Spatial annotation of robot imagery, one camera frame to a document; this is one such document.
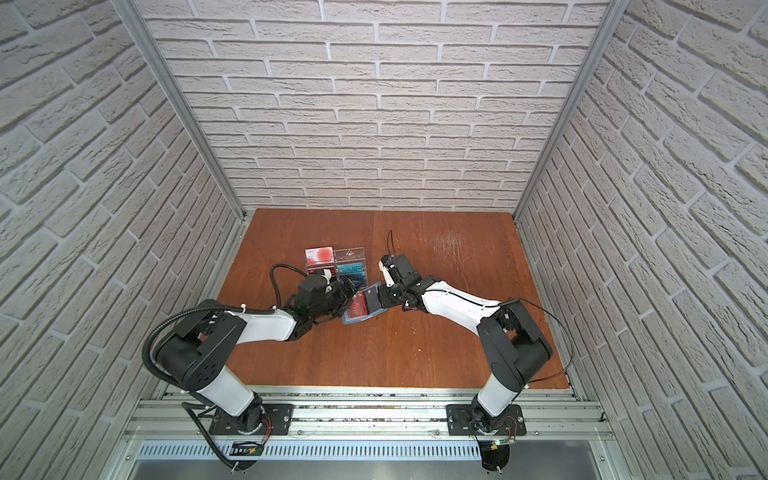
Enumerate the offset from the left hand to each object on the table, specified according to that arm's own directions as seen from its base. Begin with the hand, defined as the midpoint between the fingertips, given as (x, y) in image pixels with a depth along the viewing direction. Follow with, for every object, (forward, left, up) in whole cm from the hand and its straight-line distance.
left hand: (362, 284), depth 90 cm
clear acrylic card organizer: (+11, +5, -3) cm, 12 cm away
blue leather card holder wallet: (-3, -4, -8) cm, 9 cm away
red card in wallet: (-4, +1, -6) cm, 7 cm away
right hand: (-3, -6, -1) cm, 7 cm away
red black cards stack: (+6, +16, -2) cm, 17 cm away
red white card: (+11, +14, +1) cm, 18 cm away
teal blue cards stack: (+8, +3, -4) cm, 9 cm away
